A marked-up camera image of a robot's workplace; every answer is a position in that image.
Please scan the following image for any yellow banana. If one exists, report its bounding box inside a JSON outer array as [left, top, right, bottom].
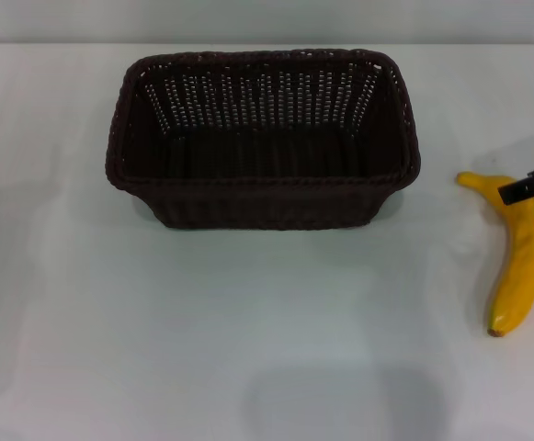
[[455, 171, 534, 338]]

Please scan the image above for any dark brown woven basket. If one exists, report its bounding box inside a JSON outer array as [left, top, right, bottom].
[[103, 49, 422, 231]]

